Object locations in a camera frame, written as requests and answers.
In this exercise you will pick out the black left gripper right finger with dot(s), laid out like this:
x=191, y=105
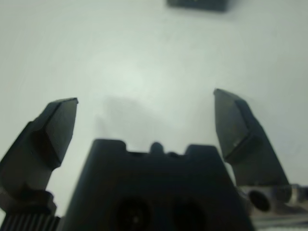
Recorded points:
x=245, y=144

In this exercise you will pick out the black box lid with window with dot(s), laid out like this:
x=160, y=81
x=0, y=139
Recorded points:
x=197, y=4

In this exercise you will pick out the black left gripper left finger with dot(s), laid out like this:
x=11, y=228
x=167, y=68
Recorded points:
x=36, y=149

